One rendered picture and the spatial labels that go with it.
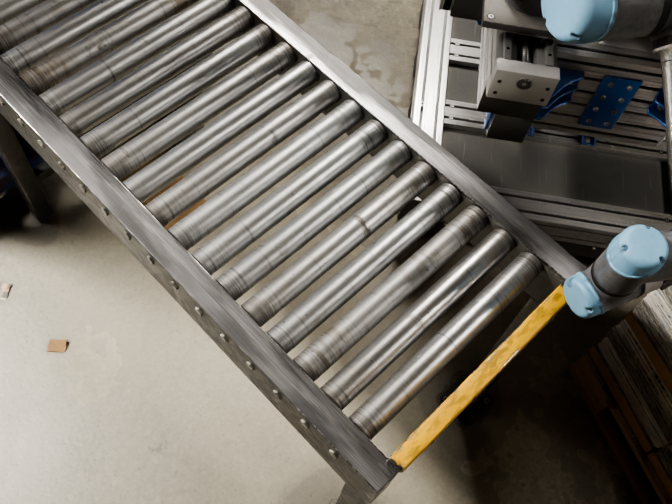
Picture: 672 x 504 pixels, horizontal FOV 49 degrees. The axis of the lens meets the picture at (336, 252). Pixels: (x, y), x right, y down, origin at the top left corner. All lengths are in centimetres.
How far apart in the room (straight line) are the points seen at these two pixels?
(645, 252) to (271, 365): 59
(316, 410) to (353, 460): 9
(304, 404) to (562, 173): 129
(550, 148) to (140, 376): 133
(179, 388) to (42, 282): 50
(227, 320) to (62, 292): 104
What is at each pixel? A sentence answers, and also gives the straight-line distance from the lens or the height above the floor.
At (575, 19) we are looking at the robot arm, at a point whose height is 118.
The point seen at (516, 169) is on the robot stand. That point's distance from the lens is 221.
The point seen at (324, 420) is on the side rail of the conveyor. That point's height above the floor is 80.
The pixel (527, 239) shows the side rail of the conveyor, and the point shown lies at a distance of 138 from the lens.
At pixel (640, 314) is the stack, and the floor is 44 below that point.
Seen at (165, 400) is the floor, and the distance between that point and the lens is 204.
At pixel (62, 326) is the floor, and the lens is 217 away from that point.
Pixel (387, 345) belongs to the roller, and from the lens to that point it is 123.
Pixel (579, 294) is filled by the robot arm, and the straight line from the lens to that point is 126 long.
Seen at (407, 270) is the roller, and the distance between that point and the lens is 129.
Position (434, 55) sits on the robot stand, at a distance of 238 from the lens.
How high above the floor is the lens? 194
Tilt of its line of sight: 62 degrees down
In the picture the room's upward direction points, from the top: 10 degrees clockwise
